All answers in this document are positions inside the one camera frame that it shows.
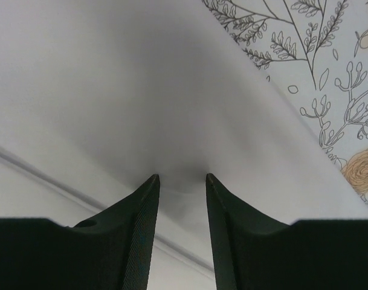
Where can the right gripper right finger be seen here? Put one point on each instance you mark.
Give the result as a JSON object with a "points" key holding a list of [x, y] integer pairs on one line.
{"points": [[254, 251]]}

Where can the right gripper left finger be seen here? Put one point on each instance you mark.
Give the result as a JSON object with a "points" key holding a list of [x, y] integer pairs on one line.
{"points": [[110, 250]]}

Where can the white t shirt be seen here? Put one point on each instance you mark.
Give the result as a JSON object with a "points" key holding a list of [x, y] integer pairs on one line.
{"points": [[98, 96]]}

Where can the floral tablecloth mat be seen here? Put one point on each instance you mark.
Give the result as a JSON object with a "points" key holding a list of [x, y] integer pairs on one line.
{"points": [[316, 52]]}

